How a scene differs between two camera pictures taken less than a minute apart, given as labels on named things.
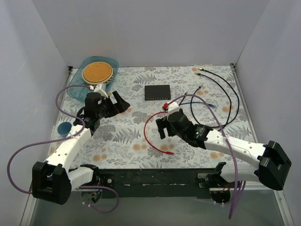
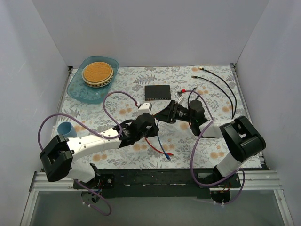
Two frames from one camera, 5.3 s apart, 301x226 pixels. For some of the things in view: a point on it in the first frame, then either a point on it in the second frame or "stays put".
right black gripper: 165,125 -> 170,112
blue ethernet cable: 209,104 -> 165,154
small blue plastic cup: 64,129 stays put
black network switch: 154,92 stays put
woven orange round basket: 97,73 stays put
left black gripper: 112,105 -> 152,127
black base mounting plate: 155,183 stays put
